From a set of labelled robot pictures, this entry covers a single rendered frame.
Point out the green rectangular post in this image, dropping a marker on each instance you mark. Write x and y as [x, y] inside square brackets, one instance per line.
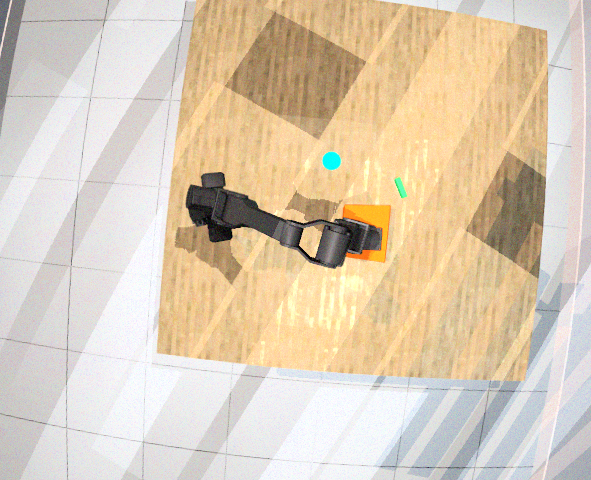
[400, 187]

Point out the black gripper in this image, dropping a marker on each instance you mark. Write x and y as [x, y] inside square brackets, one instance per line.
[217, 232]

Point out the cyan circle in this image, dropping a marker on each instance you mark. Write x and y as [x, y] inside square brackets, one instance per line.
[331, 161]

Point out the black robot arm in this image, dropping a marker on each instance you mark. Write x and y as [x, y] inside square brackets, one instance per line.
[338, 238]

